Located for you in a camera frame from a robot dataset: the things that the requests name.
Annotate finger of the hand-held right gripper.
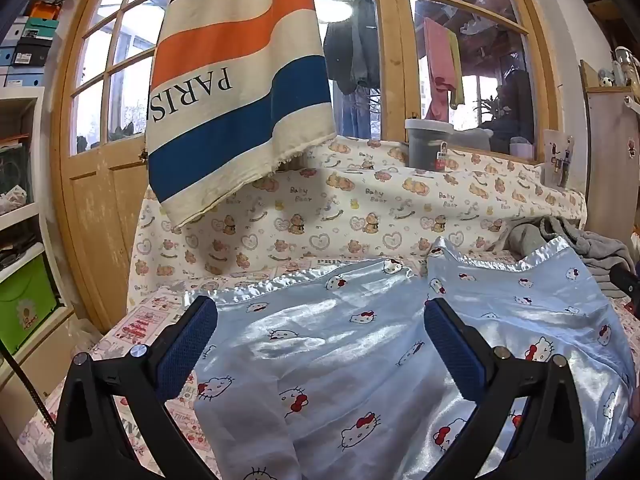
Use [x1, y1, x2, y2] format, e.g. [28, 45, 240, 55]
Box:
[609, 264, 640, 316]

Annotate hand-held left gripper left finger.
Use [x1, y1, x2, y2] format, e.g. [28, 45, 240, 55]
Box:
[52, 295, 219, 480]

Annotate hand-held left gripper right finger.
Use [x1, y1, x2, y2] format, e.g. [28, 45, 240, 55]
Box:
[423, 297, 583, 480]

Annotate light blue cat-print satin pants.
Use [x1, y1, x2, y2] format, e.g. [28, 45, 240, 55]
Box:
[192, 236, 632, 480]

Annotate pink printed bed sheet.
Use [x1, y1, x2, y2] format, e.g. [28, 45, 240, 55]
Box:
[17, 255, 640, 480]

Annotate grey knitted cloth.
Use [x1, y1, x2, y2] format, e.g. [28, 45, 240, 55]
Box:
[507, 216, 640, 296]

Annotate tall wooden board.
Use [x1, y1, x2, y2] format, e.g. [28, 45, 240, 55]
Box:
[580, 60, 640, 233]

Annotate white earring card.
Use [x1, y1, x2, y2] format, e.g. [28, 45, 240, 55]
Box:
[542, 129, 576, 188]

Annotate green storage box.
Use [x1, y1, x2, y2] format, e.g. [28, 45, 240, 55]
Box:
[0, 255, 58, 356]

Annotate wooden glazed door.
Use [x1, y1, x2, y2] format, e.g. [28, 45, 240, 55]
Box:
[50, 0, 166, 331]

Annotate bear-print cream sheet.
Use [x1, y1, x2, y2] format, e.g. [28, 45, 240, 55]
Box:
[127, 135, 588, 311]

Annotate grey plastic container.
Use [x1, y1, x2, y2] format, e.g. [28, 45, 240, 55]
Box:
[404, 117, 453, 171]

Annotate striped hanging towel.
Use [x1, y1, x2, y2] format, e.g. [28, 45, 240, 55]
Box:
[144, 0, 337, 228]

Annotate blue hanging jeans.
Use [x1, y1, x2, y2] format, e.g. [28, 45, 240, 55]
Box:
[340, 87, 373, 138]

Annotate white shelf unit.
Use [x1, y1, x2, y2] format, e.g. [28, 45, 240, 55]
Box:
[0, 85, 76, 361]

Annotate pink hanging cloth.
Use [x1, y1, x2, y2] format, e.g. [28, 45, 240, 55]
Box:
[422, 17, 463, 123]

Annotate dark hanging jacket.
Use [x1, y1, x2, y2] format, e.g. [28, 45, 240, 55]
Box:
[322, 0, 383, 96]

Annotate stack of shoe boxes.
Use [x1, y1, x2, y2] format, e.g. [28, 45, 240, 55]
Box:
[0, 2, 63, 88]

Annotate black cable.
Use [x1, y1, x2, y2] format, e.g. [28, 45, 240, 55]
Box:
[0, 340, 56, 431]

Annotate wooden window frame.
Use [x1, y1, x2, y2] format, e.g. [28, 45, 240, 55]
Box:
[310, 0, 566, 166]

